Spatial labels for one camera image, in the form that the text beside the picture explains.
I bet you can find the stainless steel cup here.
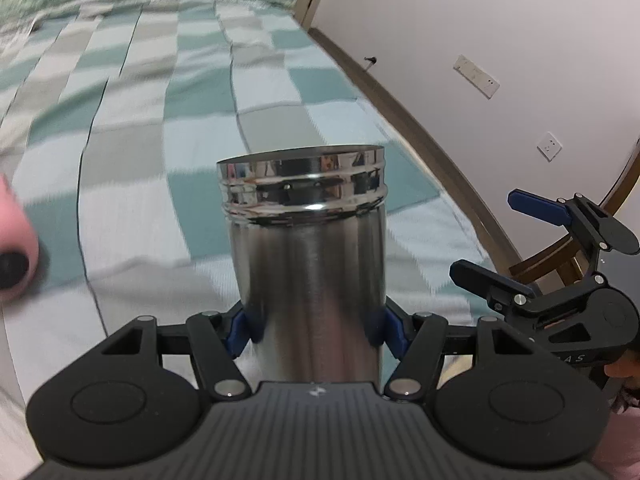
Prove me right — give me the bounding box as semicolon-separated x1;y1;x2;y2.
217;144;387;384

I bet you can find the pink insulated cup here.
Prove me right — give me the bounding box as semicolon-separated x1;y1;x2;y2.
0;174;39;304

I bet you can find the right hand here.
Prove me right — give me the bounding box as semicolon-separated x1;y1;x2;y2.
604;350;639;413

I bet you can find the wooden chair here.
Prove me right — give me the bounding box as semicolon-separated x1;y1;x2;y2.
508;138;640;291

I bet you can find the checkered green bed sheet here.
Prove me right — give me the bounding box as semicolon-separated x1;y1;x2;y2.
0;0;497;461

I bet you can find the white wall socket panel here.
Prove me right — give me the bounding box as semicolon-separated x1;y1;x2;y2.
452;54;500;99

